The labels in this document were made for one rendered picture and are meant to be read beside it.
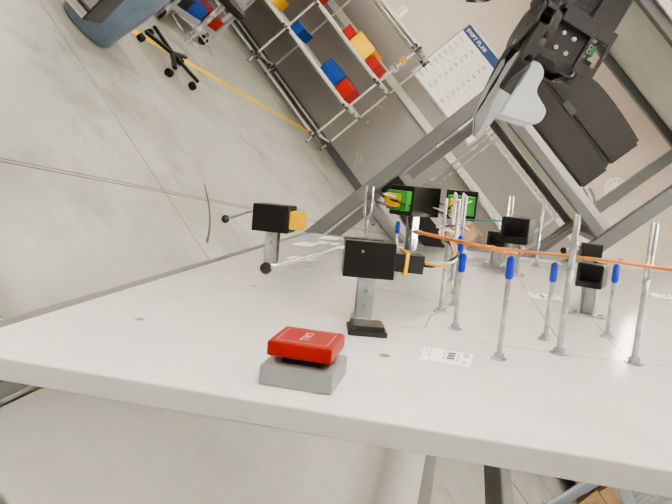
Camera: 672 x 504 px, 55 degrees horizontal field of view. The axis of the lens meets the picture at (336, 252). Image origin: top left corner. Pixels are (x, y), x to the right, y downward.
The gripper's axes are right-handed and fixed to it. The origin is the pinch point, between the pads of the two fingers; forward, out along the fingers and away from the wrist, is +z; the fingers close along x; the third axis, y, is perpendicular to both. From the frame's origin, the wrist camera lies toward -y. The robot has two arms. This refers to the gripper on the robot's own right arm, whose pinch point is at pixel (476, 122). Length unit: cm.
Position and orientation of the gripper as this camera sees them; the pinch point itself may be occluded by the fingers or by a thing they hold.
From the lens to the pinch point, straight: 71.0
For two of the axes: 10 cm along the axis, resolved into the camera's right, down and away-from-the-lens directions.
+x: -0.5, -1.4, 9.9
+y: 8.7, 4.9, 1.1
